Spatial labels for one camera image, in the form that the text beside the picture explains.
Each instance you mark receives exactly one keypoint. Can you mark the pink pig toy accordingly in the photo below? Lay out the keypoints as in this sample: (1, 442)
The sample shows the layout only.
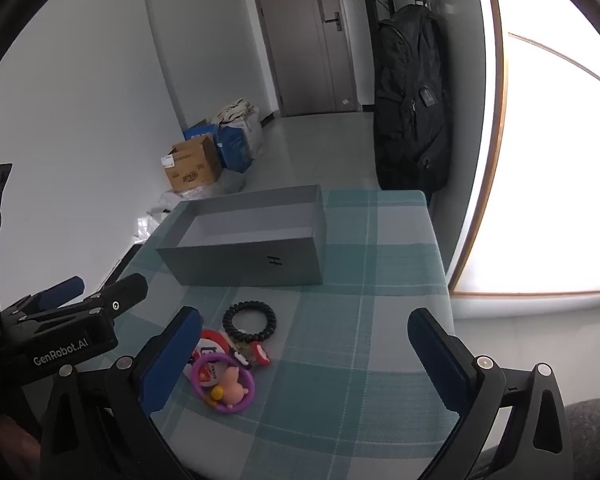
(232, 385)

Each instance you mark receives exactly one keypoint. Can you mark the teal checked tablecloth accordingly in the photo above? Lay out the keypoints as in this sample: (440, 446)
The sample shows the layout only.
(355, 335)

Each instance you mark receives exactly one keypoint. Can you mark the grey cardboard box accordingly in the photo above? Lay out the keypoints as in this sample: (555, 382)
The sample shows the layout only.
(240, 260)

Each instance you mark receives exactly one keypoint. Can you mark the window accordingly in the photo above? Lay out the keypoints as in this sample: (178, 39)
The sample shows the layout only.
(540, 185)

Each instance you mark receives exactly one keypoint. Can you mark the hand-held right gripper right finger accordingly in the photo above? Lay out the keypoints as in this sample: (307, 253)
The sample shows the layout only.
(440, 360)

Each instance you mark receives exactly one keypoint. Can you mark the black metal frame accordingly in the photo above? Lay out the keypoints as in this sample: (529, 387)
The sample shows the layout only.
(122, 265)

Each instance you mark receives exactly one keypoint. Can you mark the white plastic bag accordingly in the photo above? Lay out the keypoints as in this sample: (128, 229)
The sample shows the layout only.
(252, 132)

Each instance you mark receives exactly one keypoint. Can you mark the clear plastic sheeting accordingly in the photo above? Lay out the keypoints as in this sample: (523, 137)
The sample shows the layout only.
(155, 210)

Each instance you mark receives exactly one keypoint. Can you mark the brown cardboard box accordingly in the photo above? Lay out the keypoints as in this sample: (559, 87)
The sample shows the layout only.
(195, 167)

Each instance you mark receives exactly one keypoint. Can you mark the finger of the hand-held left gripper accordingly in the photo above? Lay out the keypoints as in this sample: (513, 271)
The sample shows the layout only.
(125, 289)
(62, 290)

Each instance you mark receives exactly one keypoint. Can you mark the red white round toy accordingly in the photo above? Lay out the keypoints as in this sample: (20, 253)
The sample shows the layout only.
(215, 342)

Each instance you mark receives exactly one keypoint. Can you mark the grey door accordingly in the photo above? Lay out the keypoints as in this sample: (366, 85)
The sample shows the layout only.
(305, 35)

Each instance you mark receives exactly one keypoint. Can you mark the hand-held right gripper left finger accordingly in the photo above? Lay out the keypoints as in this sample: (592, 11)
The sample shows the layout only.
(170, 360)

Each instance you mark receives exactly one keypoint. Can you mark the cream cloth bag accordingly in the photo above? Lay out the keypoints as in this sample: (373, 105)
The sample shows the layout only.
(235, 109)

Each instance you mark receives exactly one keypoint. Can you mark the blue cardboard box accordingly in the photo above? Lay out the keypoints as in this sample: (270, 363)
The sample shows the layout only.
(235, 150)

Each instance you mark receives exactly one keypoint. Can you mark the black backpack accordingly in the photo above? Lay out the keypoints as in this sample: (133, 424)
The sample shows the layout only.
(410, 110)

